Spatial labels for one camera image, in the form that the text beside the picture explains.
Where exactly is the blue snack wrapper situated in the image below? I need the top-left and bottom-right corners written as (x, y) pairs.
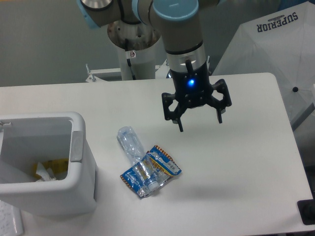
top-left (120, 145), bottom-right (182, 199)

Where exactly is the white metal frame bracket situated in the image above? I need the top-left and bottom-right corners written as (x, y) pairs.
top-left (86, 60), bottom-right (172, 83)

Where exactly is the yellow and white trash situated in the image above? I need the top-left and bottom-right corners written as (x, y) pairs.
top-left (32, 158), bottom-right (69, 182)

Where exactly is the black cable on pedestal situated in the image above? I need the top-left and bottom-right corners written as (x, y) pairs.
top-left (124, 38), bottom-right (137, 81)

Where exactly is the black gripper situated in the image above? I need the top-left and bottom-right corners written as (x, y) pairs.
top-left (161, 59), bottom-right (232, 133)

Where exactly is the crushed clear plastic bottle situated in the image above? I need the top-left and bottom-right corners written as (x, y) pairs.
top-left (117, 126), bottom-right (162, 193)

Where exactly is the white plastic trash can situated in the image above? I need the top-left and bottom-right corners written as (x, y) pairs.
top-left (0, 112), bottom-right (97, 216)

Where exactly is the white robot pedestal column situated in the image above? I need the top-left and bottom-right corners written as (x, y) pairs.
top-left (107, 20), bottom-right (161, 81)

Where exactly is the black device at table edge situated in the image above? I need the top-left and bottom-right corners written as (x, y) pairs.
top-left (297, 199), bottom-right (315, 225)

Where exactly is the white Superior umbrella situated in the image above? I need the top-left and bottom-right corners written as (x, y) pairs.
top-left (213, 1), bottom-right (315, 129)

